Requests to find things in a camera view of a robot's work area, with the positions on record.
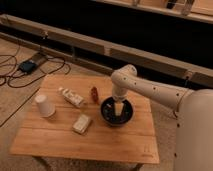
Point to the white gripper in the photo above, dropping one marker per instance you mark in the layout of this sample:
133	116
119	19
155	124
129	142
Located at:
118	105

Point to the red pepper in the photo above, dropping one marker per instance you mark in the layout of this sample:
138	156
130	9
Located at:
94	94

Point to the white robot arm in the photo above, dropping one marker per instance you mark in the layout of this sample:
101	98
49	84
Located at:
194	134

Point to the dark ceramic bowl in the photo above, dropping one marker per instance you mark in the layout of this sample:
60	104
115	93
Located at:
108	112

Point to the white tube bottle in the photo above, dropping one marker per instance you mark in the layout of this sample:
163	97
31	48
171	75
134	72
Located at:
71	97

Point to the wooden table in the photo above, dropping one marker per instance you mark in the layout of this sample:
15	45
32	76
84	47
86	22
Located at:
133	142

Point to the white paper cup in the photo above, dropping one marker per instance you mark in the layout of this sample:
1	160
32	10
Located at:
45	107

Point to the black power adapter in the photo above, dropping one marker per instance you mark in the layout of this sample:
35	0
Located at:
27	67

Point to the long wooden beam frame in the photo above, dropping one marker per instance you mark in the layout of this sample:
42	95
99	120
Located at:
173	67

